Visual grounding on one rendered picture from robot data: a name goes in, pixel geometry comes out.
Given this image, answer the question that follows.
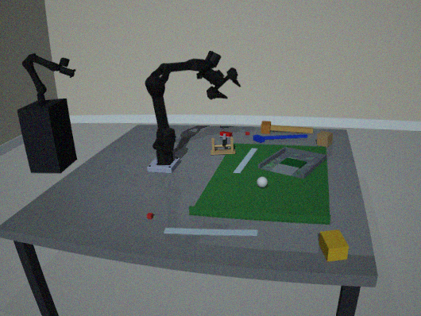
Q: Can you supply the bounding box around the blue golf putter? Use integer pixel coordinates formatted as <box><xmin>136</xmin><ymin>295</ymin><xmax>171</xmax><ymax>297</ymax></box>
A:
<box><xmin>253</xmin><ymin>134</ymin><xmax>307</xmax><ymax>143</ymax></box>

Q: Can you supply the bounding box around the green flat mat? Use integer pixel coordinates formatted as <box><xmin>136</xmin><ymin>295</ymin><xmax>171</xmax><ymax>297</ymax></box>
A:
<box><xmin>195</xmin><ymin>143</ymin><xmax>330</xmax><ymax>215</ymax></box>

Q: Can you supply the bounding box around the white golf ball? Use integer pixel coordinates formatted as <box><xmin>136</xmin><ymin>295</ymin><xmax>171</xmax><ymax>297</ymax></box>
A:
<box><xmin>257</xmin><ymin>177</ymin><xmax>268</xmax><ymax>188</ymax></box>

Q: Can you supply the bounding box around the pale blue flat strip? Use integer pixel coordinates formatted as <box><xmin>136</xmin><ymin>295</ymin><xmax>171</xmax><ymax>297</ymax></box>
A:
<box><xmin>164</xmin><ymin>227</ymin><xmax>258</xmax><ymax>236</ymax></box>
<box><xmin>234</xmin><ymin>148</ymin><xmax>258</xmax><ymax>173</ymax></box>

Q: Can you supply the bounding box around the yellow block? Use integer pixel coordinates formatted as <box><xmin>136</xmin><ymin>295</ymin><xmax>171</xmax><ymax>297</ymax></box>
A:
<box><xmin>319</xmin><ymin>229</ymin><xmax>349</xmax><ymax>261</ymax></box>

